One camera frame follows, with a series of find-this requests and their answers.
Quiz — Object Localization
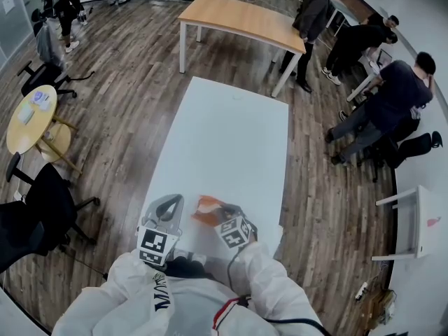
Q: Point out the person's white suit torso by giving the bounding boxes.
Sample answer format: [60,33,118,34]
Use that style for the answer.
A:
[52,271,326,336]

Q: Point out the person's black trousers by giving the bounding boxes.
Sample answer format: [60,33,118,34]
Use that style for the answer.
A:
[164,257,216,279]

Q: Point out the white rectangular table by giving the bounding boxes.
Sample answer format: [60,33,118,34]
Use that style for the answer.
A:
[139,76,290,261]

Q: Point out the white flat box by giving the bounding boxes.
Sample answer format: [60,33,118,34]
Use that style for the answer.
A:
[17,105,35,125]

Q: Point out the white desk grey top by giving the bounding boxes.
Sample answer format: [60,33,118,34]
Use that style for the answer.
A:
[325,0,361,38]

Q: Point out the purple packet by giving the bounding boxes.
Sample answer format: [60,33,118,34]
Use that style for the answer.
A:
[29,90,53,111]

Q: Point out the round yellow table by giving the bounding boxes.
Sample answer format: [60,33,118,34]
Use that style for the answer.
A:
[6,84,83,175]

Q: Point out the black office chair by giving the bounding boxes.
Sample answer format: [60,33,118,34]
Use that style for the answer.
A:
[0,151,101,274]
[393,130,444,169]
[360,117,421,183]
[17,8,95,99]

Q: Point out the person's right forearm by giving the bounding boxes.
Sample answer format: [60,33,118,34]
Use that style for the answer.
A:
[229,241,309,321]

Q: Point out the black cable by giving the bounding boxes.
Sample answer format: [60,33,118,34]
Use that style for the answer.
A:
[226,246,333,336]

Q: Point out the person's left forearm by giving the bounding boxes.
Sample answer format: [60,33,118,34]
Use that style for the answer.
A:
[106,248,169,293]

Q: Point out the orange plastic snack packet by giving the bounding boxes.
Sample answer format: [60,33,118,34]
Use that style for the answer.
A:
[190,194,228,228]

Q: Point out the white side desk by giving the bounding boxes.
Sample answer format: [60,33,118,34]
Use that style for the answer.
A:
[370,185,440,262]

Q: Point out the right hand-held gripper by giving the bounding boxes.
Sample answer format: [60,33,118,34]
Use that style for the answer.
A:
[213,203,259,250]

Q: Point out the white narrow desk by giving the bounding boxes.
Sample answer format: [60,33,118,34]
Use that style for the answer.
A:
[346,49,393,103]

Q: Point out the wooden top table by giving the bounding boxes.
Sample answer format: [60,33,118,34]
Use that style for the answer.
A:
[177,0,307,99]

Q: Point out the open laptop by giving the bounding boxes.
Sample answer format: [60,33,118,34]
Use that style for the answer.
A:
[376,49,393,68]

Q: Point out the cardboard box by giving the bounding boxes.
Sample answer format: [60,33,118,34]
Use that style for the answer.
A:
[363,287,398,328]

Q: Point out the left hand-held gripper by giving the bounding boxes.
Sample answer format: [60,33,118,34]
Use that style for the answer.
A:
[135,193,186,267]

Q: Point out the grey jacket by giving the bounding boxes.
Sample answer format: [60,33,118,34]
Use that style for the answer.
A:
[34,24,67,71]

